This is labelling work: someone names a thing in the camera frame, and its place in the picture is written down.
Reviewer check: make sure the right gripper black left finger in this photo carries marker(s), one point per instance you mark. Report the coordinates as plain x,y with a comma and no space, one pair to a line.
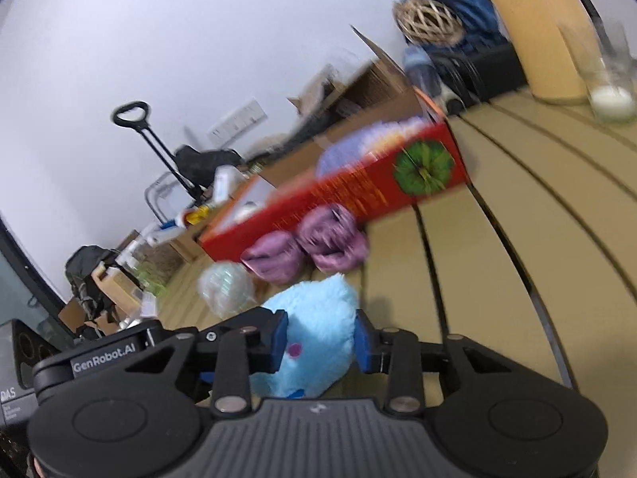
132,419

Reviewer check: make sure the person's hand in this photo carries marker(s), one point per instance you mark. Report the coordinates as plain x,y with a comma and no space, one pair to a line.
34,469

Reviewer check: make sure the glass candle jar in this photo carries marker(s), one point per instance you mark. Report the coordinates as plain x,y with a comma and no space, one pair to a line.
600,52

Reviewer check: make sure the small brown cardboard box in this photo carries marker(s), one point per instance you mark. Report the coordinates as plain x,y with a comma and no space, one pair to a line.
185,241

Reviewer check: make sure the pink satin scrunchie bag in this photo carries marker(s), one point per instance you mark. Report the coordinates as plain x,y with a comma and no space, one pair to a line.
328,236

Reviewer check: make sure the yellow thermos jug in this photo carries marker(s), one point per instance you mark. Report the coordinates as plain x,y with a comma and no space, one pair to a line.
534,30

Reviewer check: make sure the white bottle in box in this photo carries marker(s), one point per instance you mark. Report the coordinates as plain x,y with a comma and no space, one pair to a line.
227,179

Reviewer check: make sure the black grey backpack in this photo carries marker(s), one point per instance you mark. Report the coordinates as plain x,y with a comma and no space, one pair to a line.
78,271

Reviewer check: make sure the black bag on floor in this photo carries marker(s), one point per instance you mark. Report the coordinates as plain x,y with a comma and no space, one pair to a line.
481,76

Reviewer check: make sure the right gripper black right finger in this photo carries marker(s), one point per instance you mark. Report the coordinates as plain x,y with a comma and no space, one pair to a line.
488,414

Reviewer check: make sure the wall power outlet strip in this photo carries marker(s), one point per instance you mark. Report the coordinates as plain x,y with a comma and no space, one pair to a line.
237,123

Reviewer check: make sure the open cardboard box behind table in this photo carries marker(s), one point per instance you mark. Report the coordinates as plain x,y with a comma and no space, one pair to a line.
346,85

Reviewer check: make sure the folding step stool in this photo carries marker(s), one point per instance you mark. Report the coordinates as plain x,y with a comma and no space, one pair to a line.
166,198

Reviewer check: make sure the black camera tripod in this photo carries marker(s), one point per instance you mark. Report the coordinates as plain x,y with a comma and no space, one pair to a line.
594,16

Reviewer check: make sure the wooden block box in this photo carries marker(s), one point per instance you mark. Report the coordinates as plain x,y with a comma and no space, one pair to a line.
118,287

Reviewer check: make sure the red cardboard box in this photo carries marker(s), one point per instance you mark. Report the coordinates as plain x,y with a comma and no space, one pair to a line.
396,174

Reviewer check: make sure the light blue plush toy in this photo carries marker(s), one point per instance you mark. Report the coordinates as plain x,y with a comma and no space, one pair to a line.
320,337

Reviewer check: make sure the lilac fluffy towel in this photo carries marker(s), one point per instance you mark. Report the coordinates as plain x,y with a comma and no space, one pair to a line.
368,143

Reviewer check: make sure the iridescent mesh scrubber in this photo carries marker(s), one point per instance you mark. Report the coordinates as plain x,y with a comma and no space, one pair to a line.
227,288

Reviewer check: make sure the woven rattan ball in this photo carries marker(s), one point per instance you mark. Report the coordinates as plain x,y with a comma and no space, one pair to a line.
428,22

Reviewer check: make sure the black trolley bag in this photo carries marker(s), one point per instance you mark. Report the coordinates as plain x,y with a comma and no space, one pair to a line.
199,167

